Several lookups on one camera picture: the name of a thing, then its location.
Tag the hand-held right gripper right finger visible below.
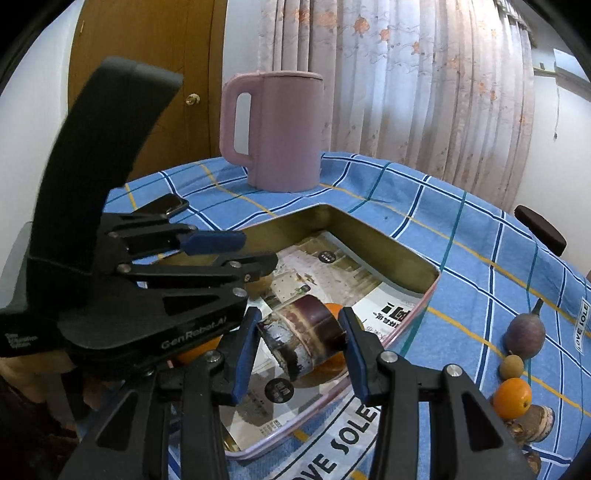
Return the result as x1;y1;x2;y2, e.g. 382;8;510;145
338;307;536;480

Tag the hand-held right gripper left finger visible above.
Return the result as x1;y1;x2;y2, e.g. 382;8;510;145
58;307;264;480

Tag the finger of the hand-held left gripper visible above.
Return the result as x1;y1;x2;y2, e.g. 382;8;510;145
117;251;279;334
99;215;247;265

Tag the rectangular metal tin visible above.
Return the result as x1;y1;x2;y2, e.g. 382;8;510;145
152;200;440;462

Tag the orange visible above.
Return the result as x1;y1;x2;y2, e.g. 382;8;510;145
300;302;349;376
493;377;533;420

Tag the small yellow-brown fruit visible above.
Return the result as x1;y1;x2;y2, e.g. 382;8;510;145
247;274;273;296

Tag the black smartphone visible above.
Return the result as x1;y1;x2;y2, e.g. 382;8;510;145
139;194;190;217

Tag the printed paper leaflet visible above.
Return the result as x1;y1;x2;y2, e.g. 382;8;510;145
222;233;426;453

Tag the pink electric kettle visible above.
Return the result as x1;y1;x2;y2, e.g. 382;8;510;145
219;70;324;192

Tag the brown longan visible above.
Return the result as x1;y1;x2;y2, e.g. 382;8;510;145
500;354;525;377

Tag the wooden door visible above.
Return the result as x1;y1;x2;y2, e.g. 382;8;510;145
69;0;227;181

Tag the blue plaid tablecloth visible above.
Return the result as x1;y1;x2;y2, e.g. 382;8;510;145
76;152;591;480

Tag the purple passion fruit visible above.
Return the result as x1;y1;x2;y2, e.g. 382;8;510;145
503;298;546;358

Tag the dark brown chair back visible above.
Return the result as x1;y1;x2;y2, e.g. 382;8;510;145
514;205;568;257

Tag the floral sheer curtain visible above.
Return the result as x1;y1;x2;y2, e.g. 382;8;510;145
256;0;536;210

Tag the white wall box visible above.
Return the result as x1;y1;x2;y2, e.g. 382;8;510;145
551;48;583;93

